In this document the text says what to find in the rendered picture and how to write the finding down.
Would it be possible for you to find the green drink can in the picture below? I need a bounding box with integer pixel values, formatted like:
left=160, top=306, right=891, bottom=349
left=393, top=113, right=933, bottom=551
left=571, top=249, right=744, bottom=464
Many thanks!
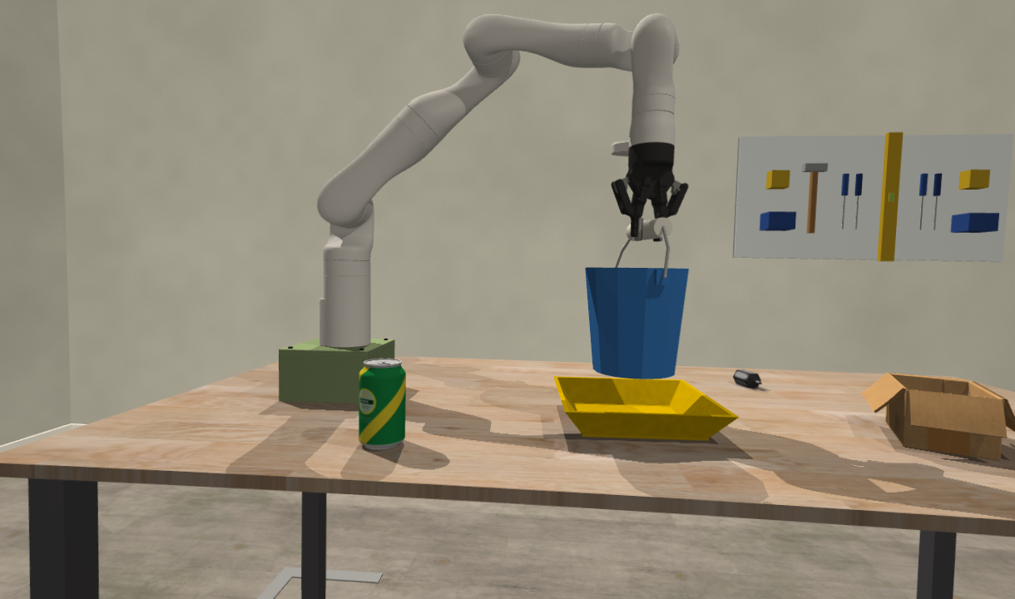
left=359, top=359, right=406, bottom=450

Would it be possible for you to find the brown cardboard box with flaps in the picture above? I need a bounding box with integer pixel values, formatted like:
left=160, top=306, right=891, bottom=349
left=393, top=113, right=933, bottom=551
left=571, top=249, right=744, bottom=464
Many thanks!
left=861, top=373, right=1015, bottom=461

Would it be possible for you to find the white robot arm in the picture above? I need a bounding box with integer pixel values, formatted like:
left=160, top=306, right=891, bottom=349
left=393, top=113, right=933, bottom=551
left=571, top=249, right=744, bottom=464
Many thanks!
left=317, top=13, right=680, bottom=347

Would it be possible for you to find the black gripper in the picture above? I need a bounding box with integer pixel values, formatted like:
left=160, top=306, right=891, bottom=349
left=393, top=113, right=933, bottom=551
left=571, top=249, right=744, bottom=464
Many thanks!
left=611, top=142, right=688, bottom=241

